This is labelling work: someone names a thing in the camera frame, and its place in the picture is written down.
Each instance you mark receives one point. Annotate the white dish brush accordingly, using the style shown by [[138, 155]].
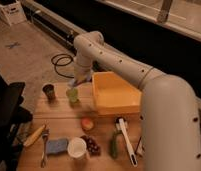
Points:
[[121, 126]]

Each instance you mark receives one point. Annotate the light blue towel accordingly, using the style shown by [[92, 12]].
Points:
[[72, 84]]

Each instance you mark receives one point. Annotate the blue sponge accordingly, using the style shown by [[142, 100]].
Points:
[[56, 146]]

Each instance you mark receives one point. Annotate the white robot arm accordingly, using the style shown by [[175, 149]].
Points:
[[171, 135]]

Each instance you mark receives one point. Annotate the dark grapes toy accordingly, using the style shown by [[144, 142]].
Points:
[[92, 146]]

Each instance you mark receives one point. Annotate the black chair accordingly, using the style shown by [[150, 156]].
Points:
[[12, 114]]

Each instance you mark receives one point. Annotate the black white eraser block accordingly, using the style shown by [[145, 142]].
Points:
[[139, 150]]

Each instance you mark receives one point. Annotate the green plastic cup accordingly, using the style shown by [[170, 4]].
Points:
[[72, 95]]

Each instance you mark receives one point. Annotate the white paper cup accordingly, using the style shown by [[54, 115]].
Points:
[[77, 148]]

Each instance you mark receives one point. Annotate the orange peach toy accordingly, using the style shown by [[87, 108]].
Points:
[[87, 124]]

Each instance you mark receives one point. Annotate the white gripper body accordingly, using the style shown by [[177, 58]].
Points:
[[82, 76]]

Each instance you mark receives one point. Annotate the green cucumber toy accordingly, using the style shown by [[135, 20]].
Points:
[[113, 145]]

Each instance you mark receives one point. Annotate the yellow plastic bin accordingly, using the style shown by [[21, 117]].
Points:
[[113, 95]]

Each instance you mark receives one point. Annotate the dark brown cup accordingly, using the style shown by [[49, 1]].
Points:
[[48, 90]]

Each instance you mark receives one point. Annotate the white cardboard box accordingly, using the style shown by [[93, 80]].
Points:
[[12, 13]]

